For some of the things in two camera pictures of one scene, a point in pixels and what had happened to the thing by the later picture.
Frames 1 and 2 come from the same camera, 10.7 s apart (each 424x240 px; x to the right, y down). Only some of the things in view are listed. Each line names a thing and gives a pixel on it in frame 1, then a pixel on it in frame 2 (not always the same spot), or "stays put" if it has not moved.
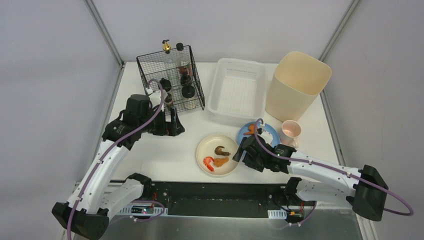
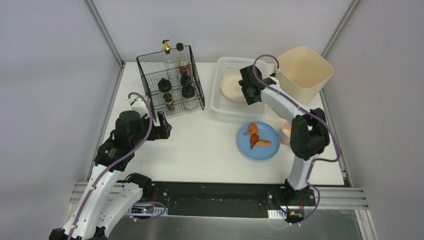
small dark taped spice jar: [168, 101] stays put
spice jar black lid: [166, 84] stays put
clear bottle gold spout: [169, 64] stays put
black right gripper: [247, 151] to [249, 88]
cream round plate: [215, 154] to [231, 88]
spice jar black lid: [188, 91] stays put
